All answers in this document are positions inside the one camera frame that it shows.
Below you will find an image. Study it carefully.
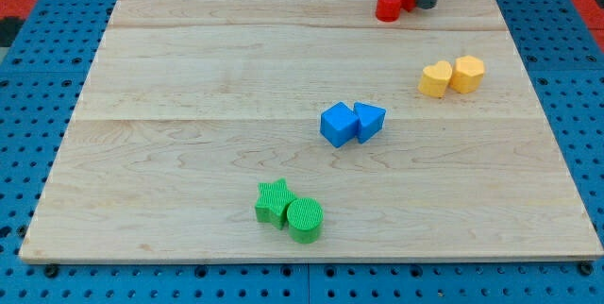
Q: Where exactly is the wooden board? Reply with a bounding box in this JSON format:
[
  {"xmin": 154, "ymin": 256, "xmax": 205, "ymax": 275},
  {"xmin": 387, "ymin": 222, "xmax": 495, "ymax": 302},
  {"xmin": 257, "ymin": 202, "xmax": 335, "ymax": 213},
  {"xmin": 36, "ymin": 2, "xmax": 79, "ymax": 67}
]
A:
[{"xmin": 19, "ymin": 0, "xmax": 603, "ymax": 264}]

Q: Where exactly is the green cylinder block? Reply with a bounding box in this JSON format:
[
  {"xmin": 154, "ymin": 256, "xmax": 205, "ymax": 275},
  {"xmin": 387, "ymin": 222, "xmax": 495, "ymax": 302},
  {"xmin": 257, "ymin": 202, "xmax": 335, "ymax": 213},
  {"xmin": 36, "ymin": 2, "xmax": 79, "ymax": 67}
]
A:
[{"xmin": 286, "ymin": 197, "xmax": 324, "ymax": 244}]

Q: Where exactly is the blue cube block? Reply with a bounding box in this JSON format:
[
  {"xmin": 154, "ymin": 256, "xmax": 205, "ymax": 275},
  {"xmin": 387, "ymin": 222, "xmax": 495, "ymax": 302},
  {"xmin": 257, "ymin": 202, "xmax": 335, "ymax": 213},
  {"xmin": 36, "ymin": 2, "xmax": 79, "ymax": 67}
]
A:
[{"xmin": 320, "ymin": 102, "xmax": 359, "ymax": 148}]

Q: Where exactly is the green star block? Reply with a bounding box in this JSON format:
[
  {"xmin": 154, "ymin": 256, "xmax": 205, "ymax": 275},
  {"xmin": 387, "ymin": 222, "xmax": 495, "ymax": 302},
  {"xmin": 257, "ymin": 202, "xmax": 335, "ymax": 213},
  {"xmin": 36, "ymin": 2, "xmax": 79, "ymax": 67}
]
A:
[{"xmin": 255, "ymin": 178, "xmax": 297, "ymax": 229}]

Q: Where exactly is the blue triangle block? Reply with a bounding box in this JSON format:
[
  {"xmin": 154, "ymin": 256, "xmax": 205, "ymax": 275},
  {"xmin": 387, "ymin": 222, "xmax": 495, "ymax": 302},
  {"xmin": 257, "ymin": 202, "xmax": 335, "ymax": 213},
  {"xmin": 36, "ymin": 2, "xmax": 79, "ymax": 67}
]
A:
[{"xmin": 354, "ymin": 102, "xmax": 386, "ymax": 144}]

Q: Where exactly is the red cylinder block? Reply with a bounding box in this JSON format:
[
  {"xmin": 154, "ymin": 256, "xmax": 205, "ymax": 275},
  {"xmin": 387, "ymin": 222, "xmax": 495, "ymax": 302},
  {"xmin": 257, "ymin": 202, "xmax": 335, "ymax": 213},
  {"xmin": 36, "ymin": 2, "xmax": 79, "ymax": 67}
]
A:
[{"xmin": 375, "ymin": 0, "xmax": 403, "ymax": 22}]

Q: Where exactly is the yellow heart block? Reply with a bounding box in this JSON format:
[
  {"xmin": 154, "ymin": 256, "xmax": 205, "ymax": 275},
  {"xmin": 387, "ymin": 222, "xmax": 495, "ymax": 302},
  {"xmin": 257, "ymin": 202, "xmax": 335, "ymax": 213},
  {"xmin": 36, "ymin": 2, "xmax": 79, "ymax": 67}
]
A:
[{"xmin": 417, "ymin": 60, "xmax": 452, "ymax": 98}]

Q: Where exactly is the yellow hexagon block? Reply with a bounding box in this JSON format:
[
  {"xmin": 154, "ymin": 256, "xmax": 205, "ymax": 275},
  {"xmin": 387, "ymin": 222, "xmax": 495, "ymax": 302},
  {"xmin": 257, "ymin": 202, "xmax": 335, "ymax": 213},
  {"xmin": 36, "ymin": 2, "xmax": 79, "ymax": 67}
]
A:
[{"xmin": 449, "ymin": 56, "xmax": 485, "ymax": 93}]

